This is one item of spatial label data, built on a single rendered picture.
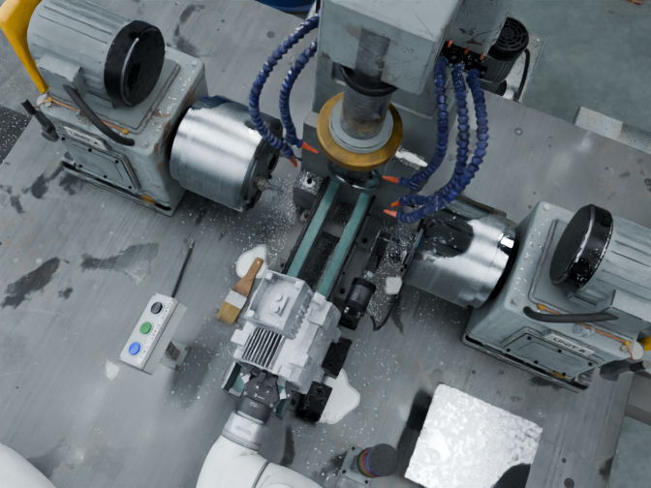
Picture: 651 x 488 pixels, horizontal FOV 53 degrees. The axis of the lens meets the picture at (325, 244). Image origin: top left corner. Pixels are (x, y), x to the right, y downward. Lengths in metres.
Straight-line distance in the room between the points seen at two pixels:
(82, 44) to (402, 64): 0.70
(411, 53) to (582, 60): 2.38
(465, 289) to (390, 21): 0.71
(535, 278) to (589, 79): 1.97
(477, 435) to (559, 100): 1.95
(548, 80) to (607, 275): 1.99
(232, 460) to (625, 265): 0.89
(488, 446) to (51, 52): 1.32
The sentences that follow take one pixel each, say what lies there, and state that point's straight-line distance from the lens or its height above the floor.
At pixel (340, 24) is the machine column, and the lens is 1.09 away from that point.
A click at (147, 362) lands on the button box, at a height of 1.07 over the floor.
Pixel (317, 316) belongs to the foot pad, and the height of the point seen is 1.10.
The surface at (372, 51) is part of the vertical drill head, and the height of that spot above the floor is 1.64.
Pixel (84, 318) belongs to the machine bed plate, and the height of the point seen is 0.80.
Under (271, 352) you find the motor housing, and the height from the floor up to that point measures 1.10.
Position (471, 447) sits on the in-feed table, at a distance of 1.66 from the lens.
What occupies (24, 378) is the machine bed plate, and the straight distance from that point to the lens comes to 1.85.
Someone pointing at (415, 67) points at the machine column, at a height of 1.63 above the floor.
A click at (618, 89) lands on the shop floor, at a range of 3.40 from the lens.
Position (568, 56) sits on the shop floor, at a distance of 3.40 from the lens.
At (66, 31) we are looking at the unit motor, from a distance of 1.53.
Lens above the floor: 2.51
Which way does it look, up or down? 70 degrees down
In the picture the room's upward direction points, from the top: 10 degrees clockwise
